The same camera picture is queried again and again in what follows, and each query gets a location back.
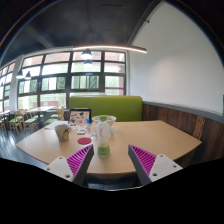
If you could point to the small blue-capped bottle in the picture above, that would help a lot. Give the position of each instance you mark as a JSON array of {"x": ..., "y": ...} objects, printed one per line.
[{"x": 88, "y": 126}]

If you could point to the curved linear ceiling light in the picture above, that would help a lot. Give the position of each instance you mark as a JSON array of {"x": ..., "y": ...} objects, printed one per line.
[{"x": 110, "y": 47}]

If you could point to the black-framed window wall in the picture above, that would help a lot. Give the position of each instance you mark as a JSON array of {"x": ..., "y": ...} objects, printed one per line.
[{"x": 66, "y": 83}]

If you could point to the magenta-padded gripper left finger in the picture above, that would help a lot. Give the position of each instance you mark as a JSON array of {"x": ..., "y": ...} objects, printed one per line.
[{"x": 77, "y": 160}]

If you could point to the light wooden dining table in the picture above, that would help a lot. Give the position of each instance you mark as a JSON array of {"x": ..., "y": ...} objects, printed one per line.
[{"x": 40, "y": 109}]

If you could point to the green upholstered bench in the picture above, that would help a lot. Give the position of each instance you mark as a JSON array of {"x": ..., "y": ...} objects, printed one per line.
[{"x": 106, "y": 107}]

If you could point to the white bowl of food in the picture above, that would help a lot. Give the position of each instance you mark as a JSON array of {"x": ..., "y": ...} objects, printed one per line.
[{"x": 111, "y": 120}]

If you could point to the group of green-seated wooden chairs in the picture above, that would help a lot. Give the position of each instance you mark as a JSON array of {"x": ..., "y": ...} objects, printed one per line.
[{"x": 20, "y": 121}]

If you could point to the clear green-capped drink bottle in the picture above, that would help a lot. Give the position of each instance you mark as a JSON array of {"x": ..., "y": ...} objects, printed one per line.
[{"x": 103, "y": 133}]

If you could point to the dark pendant lamp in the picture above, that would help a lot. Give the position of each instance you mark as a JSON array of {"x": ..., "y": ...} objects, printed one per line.
[
  {"x": 86, "y": 54},
  {"x": 28, "y": 76},
  {"x": 19, "y": 75},
  {"x": 88, "y": 62}
]

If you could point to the black sticker-covered laptop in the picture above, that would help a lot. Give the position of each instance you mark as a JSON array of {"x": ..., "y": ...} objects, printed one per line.
[{"x": 79, "y": 117}]

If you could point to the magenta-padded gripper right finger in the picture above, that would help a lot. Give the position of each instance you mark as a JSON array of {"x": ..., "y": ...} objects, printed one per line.
[{"x": 146, "y": 160}]

